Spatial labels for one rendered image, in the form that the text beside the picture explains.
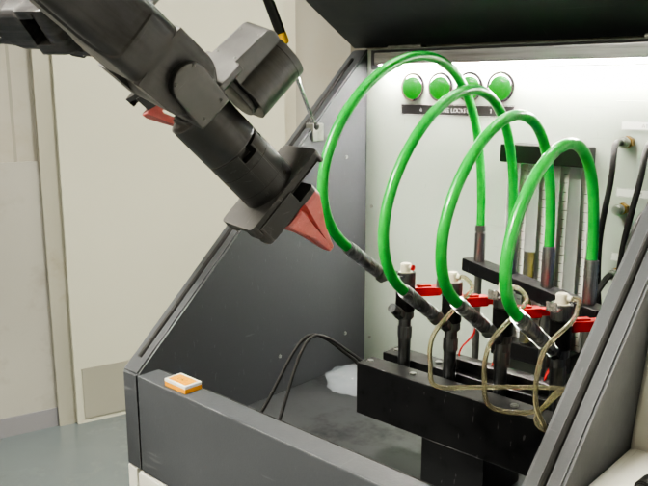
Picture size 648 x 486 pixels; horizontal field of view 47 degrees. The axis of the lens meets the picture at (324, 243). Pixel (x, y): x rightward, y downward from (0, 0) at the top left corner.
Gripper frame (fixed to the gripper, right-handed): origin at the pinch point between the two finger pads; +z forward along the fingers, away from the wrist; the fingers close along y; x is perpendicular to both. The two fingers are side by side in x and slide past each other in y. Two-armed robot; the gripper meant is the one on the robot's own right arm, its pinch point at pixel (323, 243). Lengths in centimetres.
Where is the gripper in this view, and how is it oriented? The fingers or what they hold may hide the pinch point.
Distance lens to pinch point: 78.0
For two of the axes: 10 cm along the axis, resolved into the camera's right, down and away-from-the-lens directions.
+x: -5.4, -1.7, 8.2
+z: 5.9, 6.1, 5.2
